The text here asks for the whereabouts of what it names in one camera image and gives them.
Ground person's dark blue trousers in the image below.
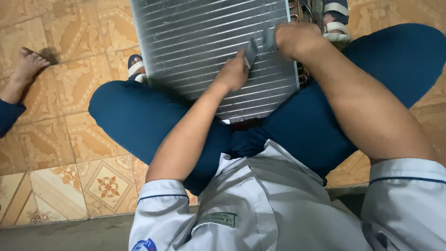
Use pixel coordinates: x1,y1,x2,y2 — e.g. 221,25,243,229
88,23,446,196

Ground aluminium finned coil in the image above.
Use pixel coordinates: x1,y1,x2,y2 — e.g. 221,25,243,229
130,0,301,123

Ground grey tape strip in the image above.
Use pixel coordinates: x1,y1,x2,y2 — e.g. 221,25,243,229
243,28,278,69

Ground person's left hand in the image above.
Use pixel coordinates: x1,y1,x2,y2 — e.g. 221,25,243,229
213,49,250,93

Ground person's right white-strap sandal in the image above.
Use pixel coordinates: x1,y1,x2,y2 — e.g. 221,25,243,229
321,0,353,45

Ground person's right hand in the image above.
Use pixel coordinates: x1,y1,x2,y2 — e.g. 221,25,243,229
275,22,328,62

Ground person's left white-strap sandal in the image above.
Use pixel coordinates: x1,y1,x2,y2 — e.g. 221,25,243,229
127,54,149,84

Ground person's white uniform shirt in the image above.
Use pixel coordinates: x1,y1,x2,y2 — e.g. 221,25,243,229
128,139,446,251

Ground copper coil pipes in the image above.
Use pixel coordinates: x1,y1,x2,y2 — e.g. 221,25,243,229
289,0,316,86

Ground person's white-strap sandal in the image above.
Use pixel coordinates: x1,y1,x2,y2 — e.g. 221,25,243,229
127,54,149,84
321,0,353,45

